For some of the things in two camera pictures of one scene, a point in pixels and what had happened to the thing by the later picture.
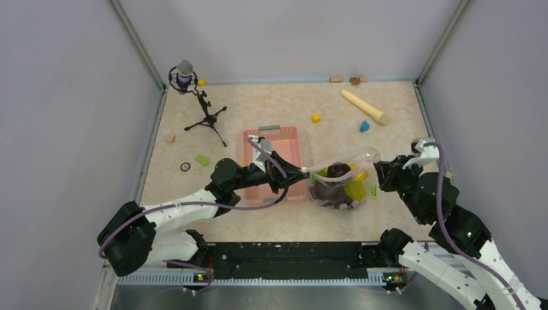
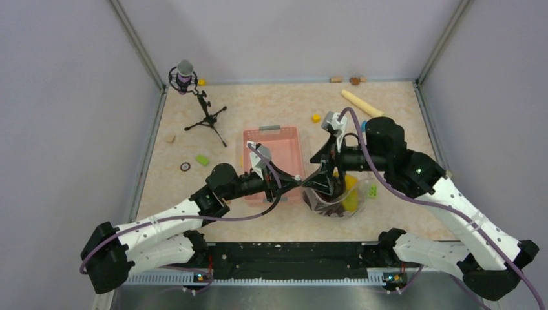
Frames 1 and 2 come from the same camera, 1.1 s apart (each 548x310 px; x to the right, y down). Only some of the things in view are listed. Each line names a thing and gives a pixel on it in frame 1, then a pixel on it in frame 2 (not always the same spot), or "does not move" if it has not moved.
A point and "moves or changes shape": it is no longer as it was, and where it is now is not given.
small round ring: (185, 166) does not move
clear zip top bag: (344, 184) moves or changes shape
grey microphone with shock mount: (183, 78) does not move
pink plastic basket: (285, 142) does not move
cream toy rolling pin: (383, 118) does not move
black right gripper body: (397, 178) → (330, 160)
